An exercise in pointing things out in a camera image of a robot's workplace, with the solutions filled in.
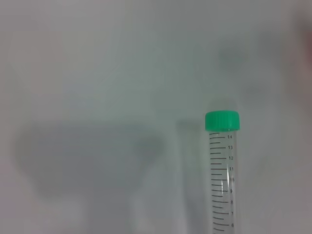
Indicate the clear green-capped test tube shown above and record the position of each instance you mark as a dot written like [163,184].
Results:
[222,122]

